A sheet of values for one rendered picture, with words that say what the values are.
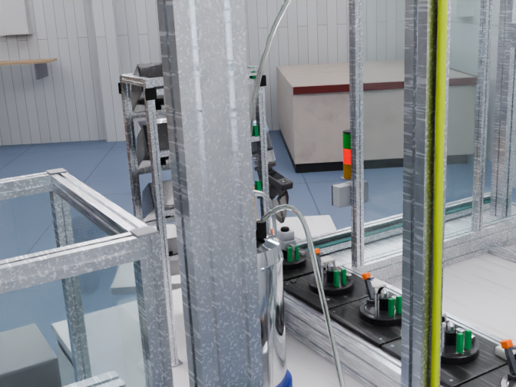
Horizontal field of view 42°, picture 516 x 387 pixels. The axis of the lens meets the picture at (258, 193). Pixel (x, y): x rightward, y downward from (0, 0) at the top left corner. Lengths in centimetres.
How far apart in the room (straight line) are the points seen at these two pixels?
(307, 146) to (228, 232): 651
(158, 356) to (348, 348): 96
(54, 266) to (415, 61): 57
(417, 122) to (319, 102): 626
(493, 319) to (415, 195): 121
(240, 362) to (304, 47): 903
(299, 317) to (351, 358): 24
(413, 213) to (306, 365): 94
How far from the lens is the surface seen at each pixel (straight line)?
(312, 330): 197
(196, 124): 80
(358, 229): 226
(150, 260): 90
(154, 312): 93
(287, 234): 227
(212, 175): 82
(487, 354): 181
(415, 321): 113
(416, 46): 102
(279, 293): 124
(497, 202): 299
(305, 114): 728
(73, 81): 1007
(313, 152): 736
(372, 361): 178
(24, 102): 1028
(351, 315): 195
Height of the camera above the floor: 183
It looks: 16 degrees down
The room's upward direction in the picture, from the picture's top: 3 degrees counter-clockwise
